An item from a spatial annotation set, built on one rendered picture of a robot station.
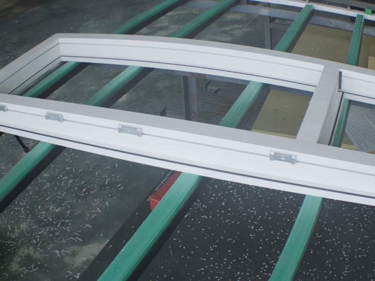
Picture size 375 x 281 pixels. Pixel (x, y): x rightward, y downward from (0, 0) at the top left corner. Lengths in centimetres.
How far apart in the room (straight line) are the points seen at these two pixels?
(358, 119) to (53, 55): 99
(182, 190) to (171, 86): 243
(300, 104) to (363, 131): 27
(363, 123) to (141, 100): 186
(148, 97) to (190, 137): 227
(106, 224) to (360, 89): 136
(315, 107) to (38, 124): 60
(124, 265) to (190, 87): 87
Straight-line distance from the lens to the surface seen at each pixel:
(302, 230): 83
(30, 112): 115
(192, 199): 94
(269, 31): 264
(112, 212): 230
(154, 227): 84
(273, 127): 156
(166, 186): 134
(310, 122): 98
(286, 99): 173
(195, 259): 118
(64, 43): 158
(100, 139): 105
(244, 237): 123
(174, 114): 230
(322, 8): 212
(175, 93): 324
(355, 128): 159
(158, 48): 140
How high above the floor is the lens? 141
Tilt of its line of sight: 31 degrees down
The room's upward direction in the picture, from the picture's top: 4 degrees counter-clockwise
